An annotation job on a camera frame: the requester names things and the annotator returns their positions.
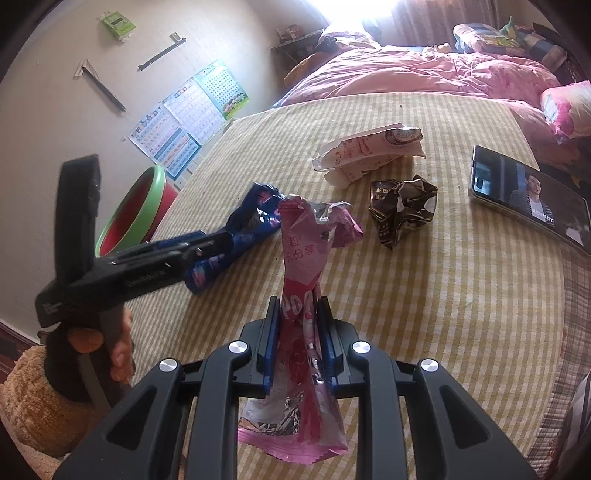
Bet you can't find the pink curtain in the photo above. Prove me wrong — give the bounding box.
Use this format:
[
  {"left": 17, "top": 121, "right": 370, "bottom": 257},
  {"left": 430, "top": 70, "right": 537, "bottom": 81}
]
[{"left": 369, "top": 0, "right": 467, "bottom": 47}]

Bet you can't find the crumpled dark brown wrapper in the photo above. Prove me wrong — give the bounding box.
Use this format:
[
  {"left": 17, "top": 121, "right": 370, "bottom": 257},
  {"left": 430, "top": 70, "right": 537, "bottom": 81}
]
[{"left": 368, "top": 174, "right": 439, "bottom": 251}]

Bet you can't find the green bordered wall poster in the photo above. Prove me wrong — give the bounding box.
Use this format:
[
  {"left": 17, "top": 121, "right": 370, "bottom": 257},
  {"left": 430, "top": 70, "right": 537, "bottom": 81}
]
[{"left": 194, "top": 59, "right": 250, "bottom": 121}]

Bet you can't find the blue snack wrapper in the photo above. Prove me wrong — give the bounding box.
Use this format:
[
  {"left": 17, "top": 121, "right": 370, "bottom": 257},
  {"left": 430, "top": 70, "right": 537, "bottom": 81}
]
[{"left": 182, "top": 181, "right": 283, "bottom": 295}]

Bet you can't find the dark wooden nightstand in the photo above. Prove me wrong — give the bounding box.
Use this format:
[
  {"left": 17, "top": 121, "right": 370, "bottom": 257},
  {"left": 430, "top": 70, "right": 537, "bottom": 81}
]
[{"left": 272, "top": 25, "right": 324, "bottom": 70}]

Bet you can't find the flat metal wall bracket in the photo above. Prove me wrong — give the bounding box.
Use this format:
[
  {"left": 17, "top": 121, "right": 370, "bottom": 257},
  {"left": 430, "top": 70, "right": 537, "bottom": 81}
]
[{"left": 137, "top": 33, "right": 188, "bottom": 72}]

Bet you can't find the dark wooden furniture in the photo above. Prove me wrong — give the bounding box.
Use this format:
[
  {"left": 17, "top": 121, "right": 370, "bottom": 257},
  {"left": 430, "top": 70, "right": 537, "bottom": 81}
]
[{"left": 0, "top": 318, "right": 43, "bottom": 393}]

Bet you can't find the pink snack wrapper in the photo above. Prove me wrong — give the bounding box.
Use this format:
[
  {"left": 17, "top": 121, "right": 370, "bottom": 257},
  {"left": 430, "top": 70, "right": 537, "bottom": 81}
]
[{"left": 236, "top": 194, "right": 365, "bottom": 468}]

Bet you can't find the person's left hand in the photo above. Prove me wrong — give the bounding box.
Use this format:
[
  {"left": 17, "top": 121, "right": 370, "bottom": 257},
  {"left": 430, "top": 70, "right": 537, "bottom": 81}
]
[{"left": 67, "top": 308, "right": 136, "bottom": 384}]

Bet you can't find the pile of colourful bedding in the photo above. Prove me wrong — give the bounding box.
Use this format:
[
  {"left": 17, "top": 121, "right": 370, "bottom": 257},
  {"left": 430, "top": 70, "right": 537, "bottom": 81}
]
[{"left": 455, "top": 16, "right": 568, "bottom": 70}]

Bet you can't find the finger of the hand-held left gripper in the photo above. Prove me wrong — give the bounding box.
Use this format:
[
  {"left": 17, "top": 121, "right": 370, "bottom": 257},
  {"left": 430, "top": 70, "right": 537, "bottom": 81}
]
[
  {"left": 161, "top": 232, "right": 235, "bottom": 278},
  {"left": 111, "top": 231, "right": 206, "bottom": 264}
]

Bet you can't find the green wall box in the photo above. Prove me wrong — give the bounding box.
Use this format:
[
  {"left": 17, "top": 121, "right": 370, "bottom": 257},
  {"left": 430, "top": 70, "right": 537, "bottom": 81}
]
[{"left": 99, "top": 12, "right": 136, "bottom": 43}]

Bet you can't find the smartphone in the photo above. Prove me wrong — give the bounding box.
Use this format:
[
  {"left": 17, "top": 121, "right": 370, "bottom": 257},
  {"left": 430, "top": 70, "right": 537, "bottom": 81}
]
[{"left": 468, "top": 144, "right": 591, "bottom": 254}]

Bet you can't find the pink printed pillow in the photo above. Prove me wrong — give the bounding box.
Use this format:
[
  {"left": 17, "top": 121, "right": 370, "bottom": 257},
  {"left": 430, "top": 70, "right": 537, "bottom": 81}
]
[{"left": 540, "top": 80, "right": 591, "bottom": 145}]

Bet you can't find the blue bordered wall poster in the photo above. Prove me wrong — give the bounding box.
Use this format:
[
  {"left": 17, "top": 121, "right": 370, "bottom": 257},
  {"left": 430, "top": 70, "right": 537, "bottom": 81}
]
[{"left": 127, "top": 104, "right": 202, "bottom": 181}]

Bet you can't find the beige striped mat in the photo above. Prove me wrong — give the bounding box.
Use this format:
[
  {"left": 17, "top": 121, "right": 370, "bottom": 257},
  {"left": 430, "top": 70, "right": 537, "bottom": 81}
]
[{"left": 97, "top": 92, "right": 568, "bottom": 480}]

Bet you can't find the white and pink wrapper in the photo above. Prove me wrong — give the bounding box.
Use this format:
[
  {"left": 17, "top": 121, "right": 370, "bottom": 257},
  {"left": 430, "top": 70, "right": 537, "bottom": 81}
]
[{"left": 311, "top": 124, "right": 426, "bottom": 189}]

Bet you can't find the yellow cushion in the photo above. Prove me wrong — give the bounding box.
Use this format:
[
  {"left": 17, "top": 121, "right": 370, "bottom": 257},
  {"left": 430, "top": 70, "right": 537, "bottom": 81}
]
[{"left": 284, "top": 55, "right": 319, "bottom": 86}]

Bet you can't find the green and red basin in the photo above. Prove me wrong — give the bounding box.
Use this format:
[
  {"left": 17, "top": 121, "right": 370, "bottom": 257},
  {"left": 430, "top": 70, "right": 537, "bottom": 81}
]
[{"left": 95, "top": 165, "right": 178, "bottom": 258}]

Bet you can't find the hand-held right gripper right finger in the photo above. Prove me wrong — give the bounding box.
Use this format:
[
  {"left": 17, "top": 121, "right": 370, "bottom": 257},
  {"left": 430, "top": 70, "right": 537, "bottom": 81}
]
[{"left": 316, "top": 295, "right": 539, "bottom": 480}]

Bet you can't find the tan plush toy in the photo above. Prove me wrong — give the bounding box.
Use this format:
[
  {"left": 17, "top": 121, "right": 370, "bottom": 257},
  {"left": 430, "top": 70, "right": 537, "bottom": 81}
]
[{"left": 0, "top": 344, "right": 112, "bottom": 457}]

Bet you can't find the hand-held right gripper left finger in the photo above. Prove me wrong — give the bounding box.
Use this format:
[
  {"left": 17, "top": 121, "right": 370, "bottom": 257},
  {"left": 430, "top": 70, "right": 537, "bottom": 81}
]
[{"left": 53, "top": 295, "right": 282, "bottom": 480}]

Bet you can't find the pink quilt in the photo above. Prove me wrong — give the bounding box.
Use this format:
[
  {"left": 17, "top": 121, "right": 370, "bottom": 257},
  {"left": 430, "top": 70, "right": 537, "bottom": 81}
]
[{"left": 277, "top": 46, "right": 561, "bottom": 116}]

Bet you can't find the white and orange wall poster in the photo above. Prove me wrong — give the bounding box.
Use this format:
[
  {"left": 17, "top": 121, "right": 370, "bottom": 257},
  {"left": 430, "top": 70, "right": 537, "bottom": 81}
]
[{"left": 164, "top": 78, "right": 222, "bottom": 134}]

